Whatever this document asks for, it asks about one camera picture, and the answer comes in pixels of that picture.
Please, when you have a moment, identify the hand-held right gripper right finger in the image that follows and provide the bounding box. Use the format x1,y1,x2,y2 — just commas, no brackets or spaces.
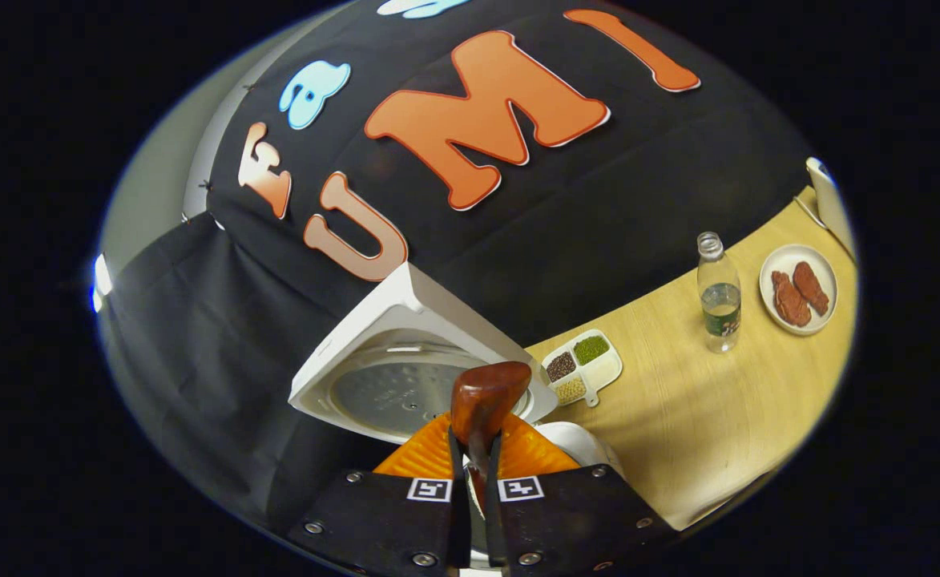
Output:
482,415,677,574

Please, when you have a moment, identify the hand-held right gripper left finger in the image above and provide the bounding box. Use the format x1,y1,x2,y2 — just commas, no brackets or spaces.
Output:
288,410,470,571

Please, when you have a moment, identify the brown wooden spoon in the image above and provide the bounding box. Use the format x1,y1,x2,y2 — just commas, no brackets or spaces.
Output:
450,361,533,514

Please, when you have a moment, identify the white rice cooker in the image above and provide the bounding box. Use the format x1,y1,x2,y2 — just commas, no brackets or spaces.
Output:
288,262,624,574

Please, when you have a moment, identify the white divided bean dish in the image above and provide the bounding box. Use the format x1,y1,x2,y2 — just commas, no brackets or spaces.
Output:
542,329,623,408

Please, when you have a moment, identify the clear plastic water bottle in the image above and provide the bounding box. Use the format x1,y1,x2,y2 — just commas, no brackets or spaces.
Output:
696,232,742,354

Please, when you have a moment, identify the red meat piece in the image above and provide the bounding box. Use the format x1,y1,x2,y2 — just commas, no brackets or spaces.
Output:
771,271,812,328
793,261,830,317

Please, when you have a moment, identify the white oval plate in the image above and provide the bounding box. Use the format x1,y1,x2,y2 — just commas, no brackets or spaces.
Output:
759,244,839,336

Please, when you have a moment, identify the white toaster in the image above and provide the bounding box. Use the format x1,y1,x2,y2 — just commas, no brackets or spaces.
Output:
805,157,857,261

